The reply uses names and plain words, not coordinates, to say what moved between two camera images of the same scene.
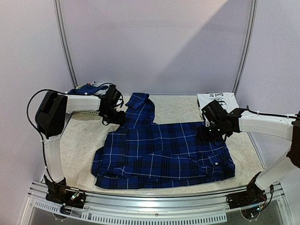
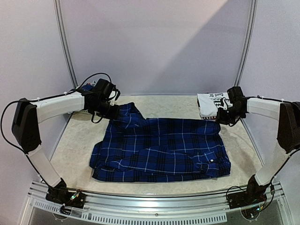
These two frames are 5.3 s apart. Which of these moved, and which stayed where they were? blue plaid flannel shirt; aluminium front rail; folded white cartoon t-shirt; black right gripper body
Moved: black right gripper body; blue plaid flannel shirt
Stayed: aluminium front rail; folded white cartoon t-shirt
